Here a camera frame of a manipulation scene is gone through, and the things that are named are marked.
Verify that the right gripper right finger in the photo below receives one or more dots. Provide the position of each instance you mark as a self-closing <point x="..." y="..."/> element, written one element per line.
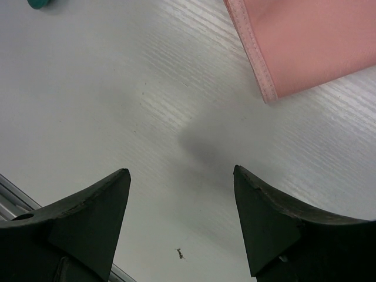
<point x="287" y="239"/>

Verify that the pink satin napkin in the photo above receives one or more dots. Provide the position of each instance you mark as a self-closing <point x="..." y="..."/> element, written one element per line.
<point x="296" y="45"/>

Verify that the teal plastic spoon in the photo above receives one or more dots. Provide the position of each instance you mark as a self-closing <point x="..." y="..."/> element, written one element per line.
<point x="38" y="4"/>

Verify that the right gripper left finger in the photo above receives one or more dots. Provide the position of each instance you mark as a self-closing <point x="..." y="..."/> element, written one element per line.
<point x="73" y="239"/>

